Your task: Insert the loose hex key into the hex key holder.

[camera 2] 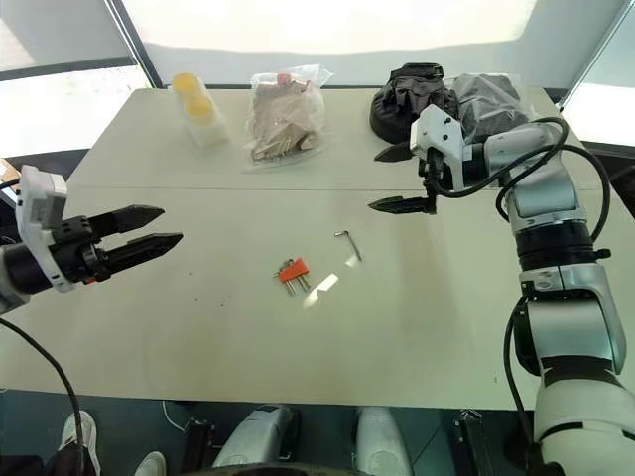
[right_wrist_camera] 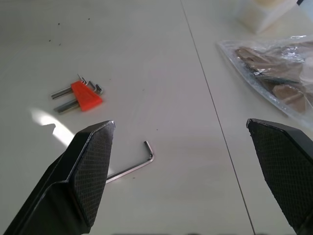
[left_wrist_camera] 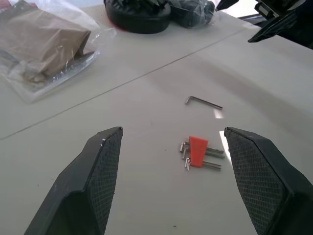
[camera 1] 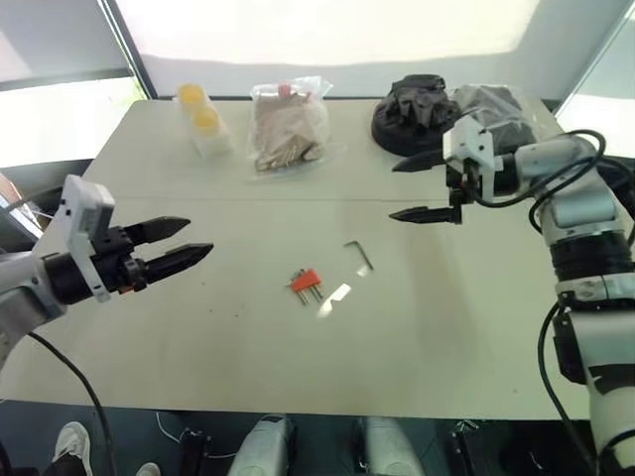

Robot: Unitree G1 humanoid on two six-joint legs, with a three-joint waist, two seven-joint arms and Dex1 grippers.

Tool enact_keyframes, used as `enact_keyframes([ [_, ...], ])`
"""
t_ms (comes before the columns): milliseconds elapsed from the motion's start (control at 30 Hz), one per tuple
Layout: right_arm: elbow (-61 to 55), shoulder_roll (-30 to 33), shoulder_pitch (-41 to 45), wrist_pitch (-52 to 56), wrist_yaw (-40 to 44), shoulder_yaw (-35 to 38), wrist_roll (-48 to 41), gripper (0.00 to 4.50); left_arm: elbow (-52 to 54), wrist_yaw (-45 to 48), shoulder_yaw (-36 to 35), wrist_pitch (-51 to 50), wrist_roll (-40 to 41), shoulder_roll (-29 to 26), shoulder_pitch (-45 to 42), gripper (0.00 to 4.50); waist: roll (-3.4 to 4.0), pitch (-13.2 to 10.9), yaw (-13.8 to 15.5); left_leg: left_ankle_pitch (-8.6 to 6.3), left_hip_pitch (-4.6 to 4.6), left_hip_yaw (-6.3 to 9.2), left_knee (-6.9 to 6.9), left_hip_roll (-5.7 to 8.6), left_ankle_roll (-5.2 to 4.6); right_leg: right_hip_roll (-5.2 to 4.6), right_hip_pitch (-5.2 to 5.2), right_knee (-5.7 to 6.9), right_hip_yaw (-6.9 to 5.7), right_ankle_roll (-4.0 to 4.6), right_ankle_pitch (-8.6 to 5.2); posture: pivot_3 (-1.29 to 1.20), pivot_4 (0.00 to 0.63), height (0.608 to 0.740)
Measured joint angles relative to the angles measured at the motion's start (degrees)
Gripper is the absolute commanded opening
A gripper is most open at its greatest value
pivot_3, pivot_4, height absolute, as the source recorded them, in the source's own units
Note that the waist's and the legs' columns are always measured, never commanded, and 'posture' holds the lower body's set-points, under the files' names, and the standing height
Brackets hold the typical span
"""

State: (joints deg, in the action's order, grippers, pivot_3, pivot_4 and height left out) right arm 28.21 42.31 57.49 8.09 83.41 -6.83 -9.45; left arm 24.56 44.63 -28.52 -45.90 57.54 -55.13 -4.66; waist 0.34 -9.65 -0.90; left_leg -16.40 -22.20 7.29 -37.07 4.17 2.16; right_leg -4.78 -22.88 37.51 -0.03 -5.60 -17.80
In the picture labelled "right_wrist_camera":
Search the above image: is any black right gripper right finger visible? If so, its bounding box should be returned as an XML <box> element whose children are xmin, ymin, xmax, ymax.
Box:
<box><xmin>246</xmin><ymin>118</ymin><xmax>313</xmax><ymax>235</ymax></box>

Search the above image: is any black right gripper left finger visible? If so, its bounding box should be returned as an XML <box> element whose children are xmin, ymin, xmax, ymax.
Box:
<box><xmin>4</xmin><ymin>120</ymin><xmax>116</xmax><ymax>235</ymax></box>

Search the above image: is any silver metal hex key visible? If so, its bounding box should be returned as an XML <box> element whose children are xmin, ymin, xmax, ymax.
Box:
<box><xmin>51</xmin><ymin>80</ymin><xmax>97</xmax><ymax>99</ymax></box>

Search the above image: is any red plastic hex key holder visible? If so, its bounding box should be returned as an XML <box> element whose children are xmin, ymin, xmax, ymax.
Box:
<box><xmin>70</xmin><ymin>81</ymin><xmax>103</xmax><ymax>113</ymax></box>

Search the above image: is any orange hex key set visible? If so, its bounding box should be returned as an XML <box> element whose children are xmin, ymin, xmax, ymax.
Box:
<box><xmin>53</xmin><ymin>84</ymin><xmax>105</xmax><ymax>115</ymax></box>

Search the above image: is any clear bag of wooden pieces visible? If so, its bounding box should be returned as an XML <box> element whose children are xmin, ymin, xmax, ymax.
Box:
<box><xmin>215</xmin><ymin>34</ymin><xmax>313</xmax><ymax>122</ymax></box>

